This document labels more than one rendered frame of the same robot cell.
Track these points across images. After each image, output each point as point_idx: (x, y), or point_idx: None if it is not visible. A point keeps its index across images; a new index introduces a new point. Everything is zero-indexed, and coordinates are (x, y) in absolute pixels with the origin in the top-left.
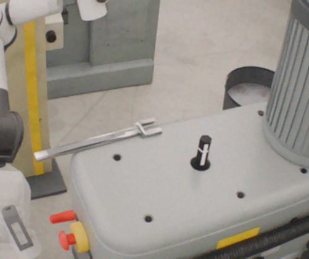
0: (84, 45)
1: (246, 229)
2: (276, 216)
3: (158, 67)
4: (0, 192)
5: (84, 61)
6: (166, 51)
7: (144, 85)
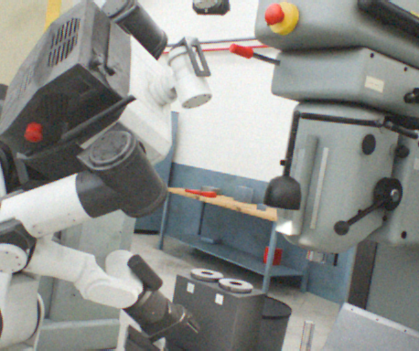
0: (46, 296)
1: None
2: None
3: (120, 337)
4: (152, 64)
5: (43, 317)
6: (125, 326)
7: (108, 350)
